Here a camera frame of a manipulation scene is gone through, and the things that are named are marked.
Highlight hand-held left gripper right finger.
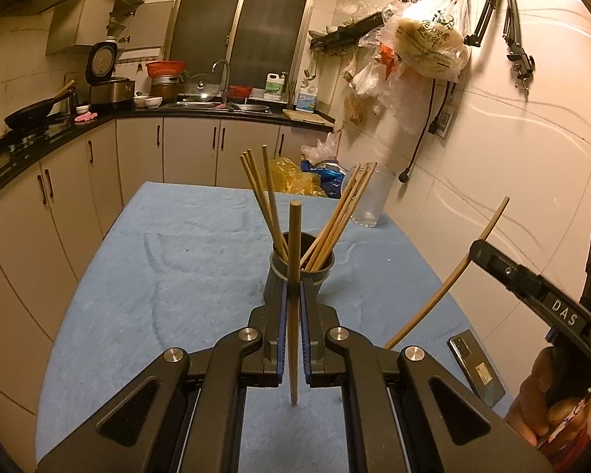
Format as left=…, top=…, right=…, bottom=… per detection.
left=300, top=278, right=552, bottom=473

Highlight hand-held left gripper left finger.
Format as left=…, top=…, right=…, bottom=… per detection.
left=37, top=278, right=289, bottom=473

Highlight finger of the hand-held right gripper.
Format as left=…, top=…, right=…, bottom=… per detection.
left=470, top=239, right=591, bottom=342

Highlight grey chopstick holder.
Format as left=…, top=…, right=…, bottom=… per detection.
left=263, top=231, right=336, bottom=306

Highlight light wooden chopstick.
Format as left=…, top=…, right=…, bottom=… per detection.
left=384, top=196, right=510, bottom=350

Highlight dark wooden chopstick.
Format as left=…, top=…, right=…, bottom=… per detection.
left=288, top=200, right=303, bottom=405

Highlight bundle of wooden chopsticks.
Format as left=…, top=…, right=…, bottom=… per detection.
left=240, top=144, right=378, bottom=273

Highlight person's right hand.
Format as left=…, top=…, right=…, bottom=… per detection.
left=505, top=347, right=591, bottom=451

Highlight black smartphone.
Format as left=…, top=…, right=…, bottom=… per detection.
left=446, top=329, right=507, bottom=405

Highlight blue tablecloth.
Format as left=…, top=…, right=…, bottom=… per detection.
left=35, top=181, right=513, bottom=473

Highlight blue plastic bag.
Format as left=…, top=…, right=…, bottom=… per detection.
left=300, top=160, right=358, bottom=199

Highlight clear glass cup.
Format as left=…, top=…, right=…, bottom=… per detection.
left=351, top=164, right=397, bottom=229

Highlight yellow plastic bag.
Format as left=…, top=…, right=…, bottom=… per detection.
left=268, top=156, right=328, bottom=198

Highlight crumpled white plastic bag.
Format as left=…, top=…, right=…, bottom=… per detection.
left=300, top=131, right=343, bottom=163

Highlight beige lower kitchen cabinets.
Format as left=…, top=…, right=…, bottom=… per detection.
left=0, top=115, right=333, bottom=454

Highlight wooden cutting board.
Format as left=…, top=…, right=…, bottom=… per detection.
left=282, top=108, right=336, bottom=131

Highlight clear hanging plastic bag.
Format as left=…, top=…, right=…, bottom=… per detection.
left=374, top=59, right=437, bottom=134

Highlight bag with brown contents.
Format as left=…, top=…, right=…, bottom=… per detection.
left=344, top=91, right=370, bottom=126

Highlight blue label detergent bottle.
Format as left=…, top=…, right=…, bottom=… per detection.
left=295, top=81, right=320, bottom=112

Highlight steel sink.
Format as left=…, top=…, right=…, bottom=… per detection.
left=160, top=101, right=274, bottom=115

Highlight green label detergent jug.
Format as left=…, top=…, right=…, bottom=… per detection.
left=265, top=72, right=289, bottom=102

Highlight metal faucet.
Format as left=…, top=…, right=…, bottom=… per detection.
left=212, top=60, right=232, bottom=106

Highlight glass pot lid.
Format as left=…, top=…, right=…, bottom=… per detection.
left=181, top=73, right=222, bottom=104

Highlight small white hanging bag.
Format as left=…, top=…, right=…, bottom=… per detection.
left=352, top=49, right=392, bottom=97

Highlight large printed plastic bag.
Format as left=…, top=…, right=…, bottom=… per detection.
left=379, top=0, right=472, bottom=83

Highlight brown cooking pot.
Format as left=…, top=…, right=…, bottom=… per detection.
left=150, top=76, right=183, bottom=104

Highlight red basin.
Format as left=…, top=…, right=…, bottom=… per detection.
left=145, top=60, right=188, bottom=78

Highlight rice cooker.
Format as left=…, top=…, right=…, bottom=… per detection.
left=86, top=42, right=136, bottom=112

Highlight sliding kitchen window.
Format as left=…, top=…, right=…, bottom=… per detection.
left=165, top=0, right=321, bottom=104

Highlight black wok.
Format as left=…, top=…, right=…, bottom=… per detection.
left=4, top=99, right=60, bottom=131

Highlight black power cable with plug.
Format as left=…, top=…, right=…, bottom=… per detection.
left=398, top=79, right=449, bottom=183

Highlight wall socket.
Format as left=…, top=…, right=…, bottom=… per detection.
left=431, top=106, right=458, bottom=139

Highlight black wall shelf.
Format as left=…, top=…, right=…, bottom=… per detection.
left=309, top=12, right=385, bottom=50

